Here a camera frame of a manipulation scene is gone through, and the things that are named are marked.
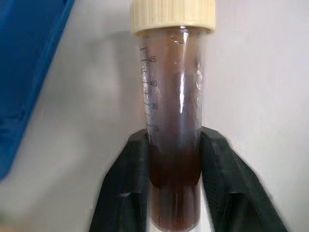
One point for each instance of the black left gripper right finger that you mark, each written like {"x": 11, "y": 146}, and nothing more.
{"x": 231, "y": 178}

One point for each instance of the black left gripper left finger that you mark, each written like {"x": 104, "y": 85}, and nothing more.
{"x": 125, "y": 178}

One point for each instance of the brown liquid tube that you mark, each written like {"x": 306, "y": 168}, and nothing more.
{"x": 172, "y": 101}

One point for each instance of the blue test tube rack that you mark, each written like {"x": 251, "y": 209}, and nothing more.
{"x": 26, "y": 62}

